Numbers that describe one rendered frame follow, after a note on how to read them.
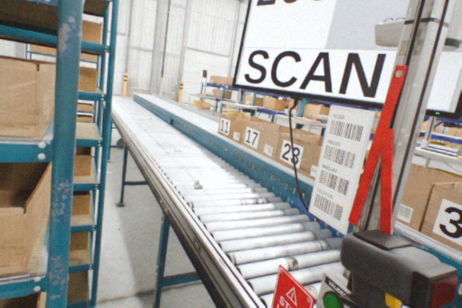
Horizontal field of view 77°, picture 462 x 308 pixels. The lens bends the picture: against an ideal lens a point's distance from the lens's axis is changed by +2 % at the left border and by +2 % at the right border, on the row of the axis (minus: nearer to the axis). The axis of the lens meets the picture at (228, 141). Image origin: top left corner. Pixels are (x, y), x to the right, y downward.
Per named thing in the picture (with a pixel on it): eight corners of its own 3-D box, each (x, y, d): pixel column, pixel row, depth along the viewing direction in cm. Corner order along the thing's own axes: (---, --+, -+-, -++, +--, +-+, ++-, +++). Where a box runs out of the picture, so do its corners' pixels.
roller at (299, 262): (227, 278, 86) (230, 262, 85) (350, 254, 110) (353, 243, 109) (235, 289, 81) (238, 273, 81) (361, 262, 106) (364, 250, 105)
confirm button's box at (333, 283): (312, 308, 48) (320, 270, 46) (325, 304, 49) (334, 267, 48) (345, 342, 42) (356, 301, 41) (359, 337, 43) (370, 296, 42)
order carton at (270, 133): (240, 145, 196) (245, 120, 193) (276, 147, 210) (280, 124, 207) (274, 162, 162) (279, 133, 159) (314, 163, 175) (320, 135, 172)
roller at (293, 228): (204, 247, 102) (203, 232, 103) (315, 233, 126) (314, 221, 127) (210, 247, 97) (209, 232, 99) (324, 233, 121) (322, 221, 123)
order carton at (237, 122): (216, 133, 230) (219, 112, 227) (247, 135, 244) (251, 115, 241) (241, 146, 196) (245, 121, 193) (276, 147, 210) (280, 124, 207)
